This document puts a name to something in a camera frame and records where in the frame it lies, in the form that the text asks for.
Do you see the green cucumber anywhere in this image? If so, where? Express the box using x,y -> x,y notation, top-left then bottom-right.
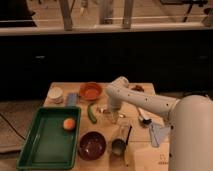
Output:
87,103 -> 97,124

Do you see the small metal cup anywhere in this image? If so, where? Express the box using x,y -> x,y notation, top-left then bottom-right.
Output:
112,139 -> 126,156

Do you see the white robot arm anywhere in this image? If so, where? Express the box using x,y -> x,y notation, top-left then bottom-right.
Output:
105,76 -> 213,171

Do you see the blue white cloth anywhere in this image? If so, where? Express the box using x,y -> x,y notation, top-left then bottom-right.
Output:
149,122 -> 170,148

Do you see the white paper cup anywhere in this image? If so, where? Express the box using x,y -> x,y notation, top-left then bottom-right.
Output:
47,87 -> 63,104

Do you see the orange peach fruit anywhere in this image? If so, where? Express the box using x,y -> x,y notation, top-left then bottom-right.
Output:
63,118 -> 76,131

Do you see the purple bowl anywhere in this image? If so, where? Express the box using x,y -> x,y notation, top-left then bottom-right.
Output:
78,131 -> 106,161

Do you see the orange bowl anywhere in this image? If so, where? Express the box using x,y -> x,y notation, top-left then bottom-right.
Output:
79,82 -> 102,100

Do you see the brown grape bunch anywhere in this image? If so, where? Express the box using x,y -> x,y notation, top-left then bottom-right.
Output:
131,85 -> 144,92

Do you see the green plastic tray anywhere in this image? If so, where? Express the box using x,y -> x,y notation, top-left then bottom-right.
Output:
17,107 -> 81,171

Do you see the yellow banana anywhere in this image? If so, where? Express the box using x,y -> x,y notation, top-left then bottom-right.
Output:
123,151 -> 130,167

